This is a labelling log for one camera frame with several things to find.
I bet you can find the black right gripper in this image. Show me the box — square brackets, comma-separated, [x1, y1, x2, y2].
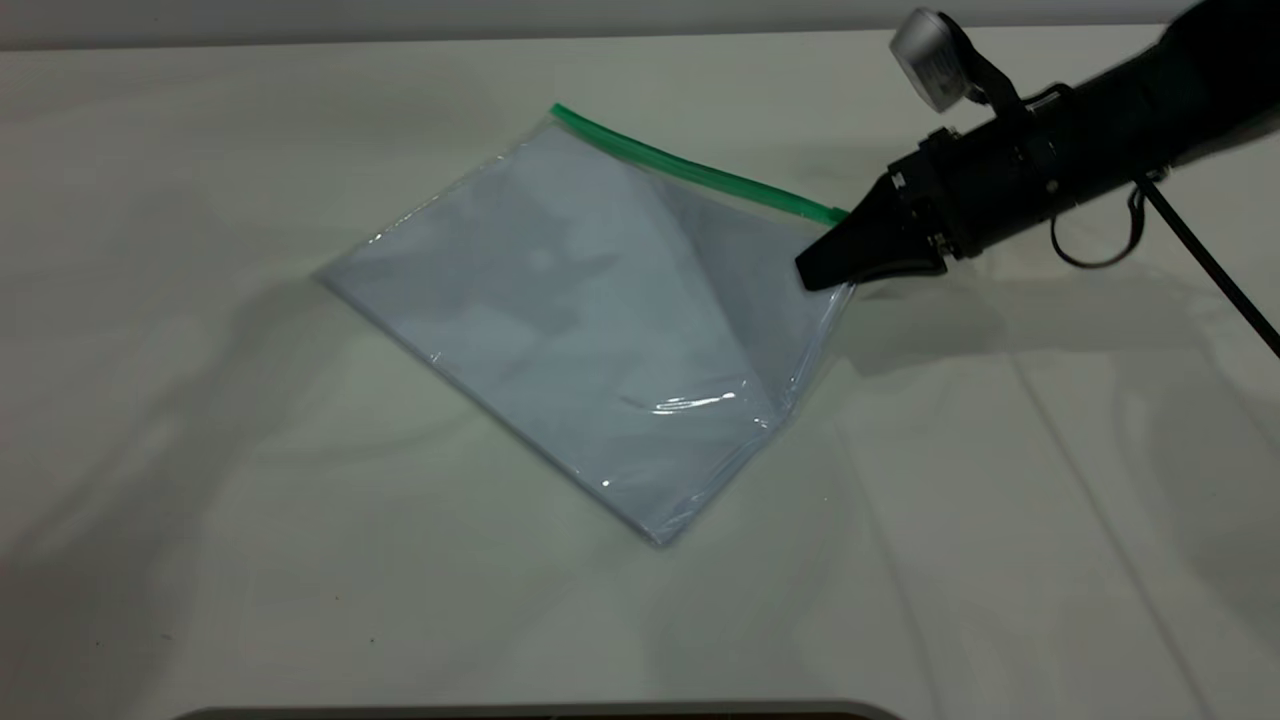
[795, 88, 1076, 293]

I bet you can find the clear bag with green zipper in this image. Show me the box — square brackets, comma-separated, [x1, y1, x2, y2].
[315, 102, 857, 549]

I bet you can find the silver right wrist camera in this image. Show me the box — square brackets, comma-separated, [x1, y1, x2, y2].
[889, 8, 1031, 114]

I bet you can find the looped black right gripper cable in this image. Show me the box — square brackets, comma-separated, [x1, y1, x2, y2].
[1048, 180, 1147, 270]

